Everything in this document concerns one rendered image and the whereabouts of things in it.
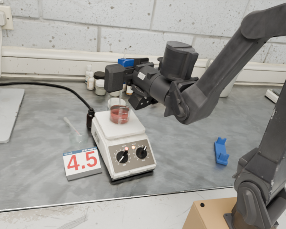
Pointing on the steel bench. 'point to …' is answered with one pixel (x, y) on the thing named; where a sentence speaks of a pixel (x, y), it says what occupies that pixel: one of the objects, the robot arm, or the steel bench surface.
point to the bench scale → (273, 94)
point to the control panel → (131, 164)
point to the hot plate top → (114, 132)
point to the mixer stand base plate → (4, 113)
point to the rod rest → (221, 151)
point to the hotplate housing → (102, 144)
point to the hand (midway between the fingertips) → (127, 65)
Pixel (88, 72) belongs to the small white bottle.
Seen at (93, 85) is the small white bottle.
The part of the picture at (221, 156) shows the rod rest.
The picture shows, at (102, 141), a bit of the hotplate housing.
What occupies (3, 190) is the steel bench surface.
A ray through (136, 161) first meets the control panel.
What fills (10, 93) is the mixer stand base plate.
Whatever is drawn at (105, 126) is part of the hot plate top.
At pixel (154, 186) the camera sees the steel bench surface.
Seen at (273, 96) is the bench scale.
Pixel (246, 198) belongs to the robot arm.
